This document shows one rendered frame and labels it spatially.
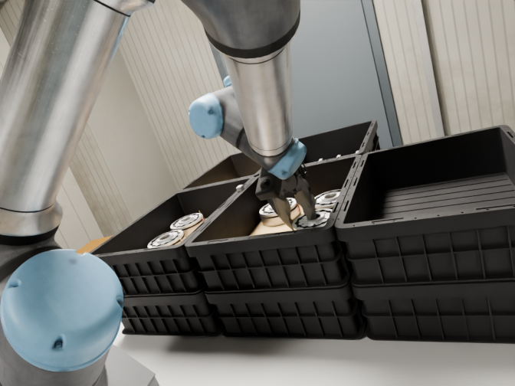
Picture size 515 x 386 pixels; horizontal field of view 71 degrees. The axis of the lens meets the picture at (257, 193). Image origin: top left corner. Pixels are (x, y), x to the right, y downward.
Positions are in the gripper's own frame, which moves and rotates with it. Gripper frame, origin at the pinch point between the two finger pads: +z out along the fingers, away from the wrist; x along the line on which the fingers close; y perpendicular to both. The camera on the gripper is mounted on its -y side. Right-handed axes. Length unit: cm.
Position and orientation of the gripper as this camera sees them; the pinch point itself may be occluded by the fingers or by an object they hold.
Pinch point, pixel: (301, 224)
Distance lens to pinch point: 81.9
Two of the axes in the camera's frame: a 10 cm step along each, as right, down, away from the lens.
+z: 4.1, 8.8, 2.3
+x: -8.3, 2.6, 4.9
